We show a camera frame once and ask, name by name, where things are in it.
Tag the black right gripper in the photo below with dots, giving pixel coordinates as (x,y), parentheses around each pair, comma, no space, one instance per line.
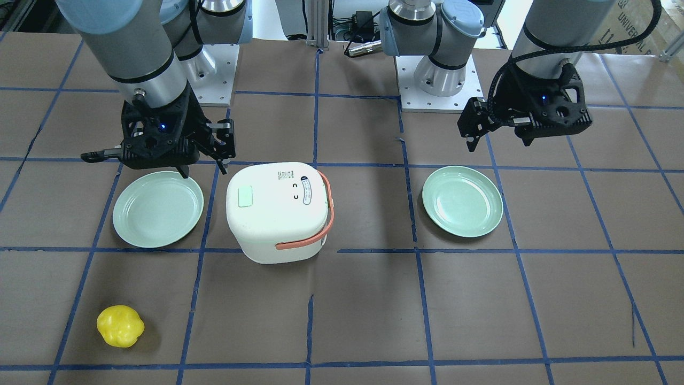
(193,118)

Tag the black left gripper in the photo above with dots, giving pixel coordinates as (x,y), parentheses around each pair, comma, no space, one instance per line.
(517,103)

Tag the white rice cooker orange handle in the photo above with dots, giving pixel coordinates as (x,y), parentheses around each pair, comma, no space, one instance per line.
(280,212)

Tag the green plate near right arm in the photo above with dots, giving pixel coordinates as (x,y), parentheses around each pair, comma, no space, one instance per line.
(158,209)

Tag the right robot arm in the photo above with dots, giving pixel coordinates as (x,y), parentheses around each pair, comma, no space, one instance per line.
(152,51)

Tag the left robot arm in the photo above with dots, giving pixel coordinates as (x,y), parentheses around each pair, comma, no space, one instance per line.
(553,33)

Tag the green plate near left arm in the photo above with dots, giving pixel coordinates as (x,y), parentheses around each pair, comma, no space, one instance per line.
(462,201)

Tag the yellow bell pepper toy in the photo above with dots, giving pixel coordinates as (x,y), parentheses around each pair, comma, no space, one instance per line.
(120,326)

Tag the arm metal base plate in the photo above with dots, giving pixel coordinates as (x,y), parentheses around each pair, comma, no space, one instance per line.
(425,87)
(214,80)

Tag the aluminium frame post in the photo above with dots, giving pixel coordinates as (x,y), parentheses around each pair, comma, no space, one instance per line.
(318,23)

